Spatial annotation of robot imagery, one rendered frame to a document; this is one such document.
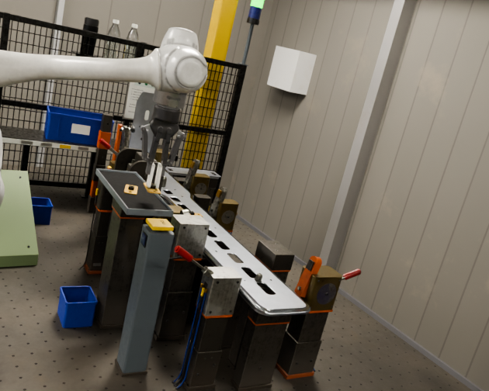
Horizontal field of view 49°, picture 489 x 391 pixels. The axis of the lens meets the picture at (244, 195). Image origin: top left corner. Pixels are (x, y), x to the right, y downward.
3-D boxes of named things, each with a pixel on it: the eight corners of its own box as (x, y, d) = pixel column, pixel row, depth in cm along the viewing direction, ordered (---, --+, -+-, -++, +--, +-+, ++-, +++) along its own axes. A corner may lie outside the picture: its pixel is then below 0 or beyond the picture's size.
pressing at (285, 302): (322, 313, 154) (324, 308, 153) (256, 316, 142) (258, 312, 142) (161, 167, 266) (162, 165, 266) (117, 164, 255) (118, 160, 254)
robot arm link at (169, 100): (192, 91, 145) (187, 112, 146) (184, 86, 153) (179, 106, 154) (159, 84, 141) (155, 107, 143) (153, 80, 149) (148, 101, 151)
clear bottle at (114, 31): (117, 60, 278) (124, 22, 273) (105, 58, 275) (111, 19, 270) (114, 59, 284) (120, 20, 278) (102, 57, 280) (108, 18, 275)
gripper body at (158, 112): (156, 105, 144) (149, 139, 146) (185, 111, 147) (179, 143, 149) (150, 101, 150) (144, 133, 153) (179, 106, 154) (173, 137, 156)
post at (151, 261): (147, 374, 155) (176, 235, 143) (121, 377, 151) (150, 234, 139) (139, 358, 161) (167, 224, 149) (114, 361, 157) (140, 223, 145)
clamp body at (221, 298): (215, 389, 156) (243, 278, 146) (177, 395, 150) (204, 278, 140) (205, 374, 162) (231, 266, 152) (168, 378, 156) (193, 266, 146)
